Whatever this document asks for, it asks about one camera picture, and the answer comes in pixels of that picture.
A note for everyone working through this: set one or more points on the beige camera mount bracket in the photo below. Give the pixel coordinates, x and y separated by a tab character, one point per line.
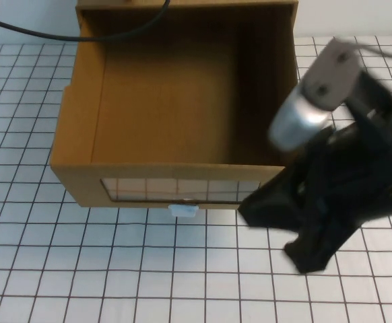
330	74

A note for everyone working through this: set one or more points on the brown cardboard drawer with window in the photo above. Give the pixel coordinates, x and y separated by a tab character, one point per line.
165	117

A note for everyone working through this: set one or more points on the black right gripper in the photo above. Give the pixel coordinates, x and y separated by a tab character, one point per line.
351	175

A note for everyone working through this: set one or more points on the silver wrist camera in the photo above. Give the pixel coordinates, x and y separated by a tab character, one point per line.
297	117

